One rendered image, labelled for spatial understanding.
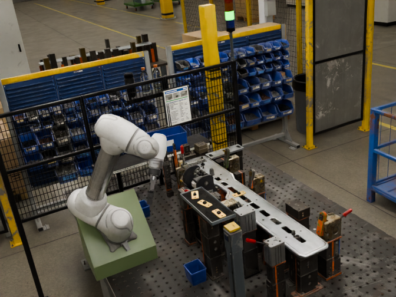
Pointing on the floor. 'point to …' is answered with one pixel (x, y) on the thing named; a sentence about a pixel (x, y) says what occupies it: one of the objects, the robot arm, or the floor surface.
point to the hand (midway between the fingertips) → (149, 201)
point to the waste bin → (299, 85)
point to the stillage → (373, 186)
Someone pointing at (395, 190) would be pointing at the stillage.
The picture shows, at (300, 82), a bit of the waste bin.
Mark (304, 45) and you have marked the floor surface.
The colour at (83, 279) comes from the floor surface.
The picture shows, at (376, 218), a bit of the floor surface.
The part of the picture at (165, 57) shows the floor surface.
